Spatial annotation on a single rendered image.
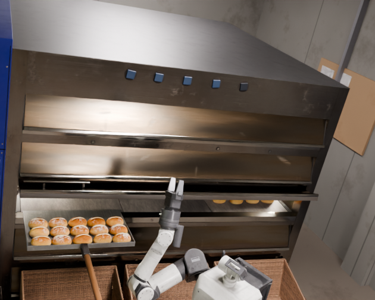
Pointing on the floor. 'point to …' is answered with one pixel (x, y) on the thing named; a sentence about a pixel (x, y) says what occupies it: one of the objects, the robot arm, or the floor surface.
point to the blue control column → (0, 52)
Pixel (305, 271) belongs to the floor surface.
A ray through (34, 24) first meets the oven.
